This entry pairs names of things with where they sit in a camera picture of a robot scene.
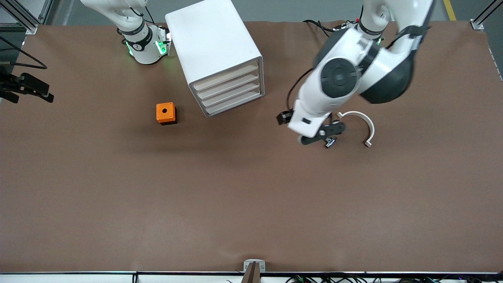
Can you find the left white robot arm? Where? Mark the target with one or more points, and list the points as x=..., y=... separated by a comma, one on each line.
x=314, y=104

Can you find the chrome tee fitting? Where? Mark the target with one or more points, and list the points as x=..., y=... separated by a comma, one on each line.
x=329, y=144

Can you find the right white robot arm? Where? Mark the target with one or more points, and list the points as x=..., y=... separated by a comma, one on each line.
x=145, y=51

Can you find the aluminium frame post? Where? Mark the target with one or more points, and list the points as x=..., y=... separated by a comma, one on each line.
x=476, y=24
x=30, y=27

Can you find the white drawer cabinet housing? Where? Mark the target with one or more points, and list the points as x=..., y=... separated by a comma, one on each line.
x=212, y=39

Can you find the white table edge rail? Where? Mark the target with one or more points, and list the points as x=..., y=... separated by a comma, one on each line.
x=78, y=278

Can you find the white plastic drawer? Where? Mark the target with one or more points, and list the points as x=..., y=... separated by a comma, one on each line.
x=232, y=106
x=226, y=80
x=228, y=89
x=230, y=98

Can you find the brown table mat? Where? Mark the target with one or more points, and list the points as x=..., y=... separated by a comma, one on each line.
x=251, y=220

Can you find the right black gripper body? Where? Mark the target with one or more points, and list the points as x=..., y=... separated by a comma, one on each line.
x=13, y=84

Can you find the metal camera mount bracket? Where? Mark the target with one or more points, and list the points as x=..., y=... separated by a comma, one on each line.
x=246, y=266

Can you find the white half-round pipe clamp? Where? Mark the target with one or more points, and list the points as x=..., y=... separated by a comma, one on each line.
x=372, y=127

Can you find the orange box with hole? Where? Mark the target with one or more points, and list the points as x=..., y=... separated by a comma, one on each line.
x=160, y=114

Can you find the brown camera mast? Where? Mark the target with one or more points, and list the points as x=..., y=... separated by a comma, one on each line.
x=251, y=275

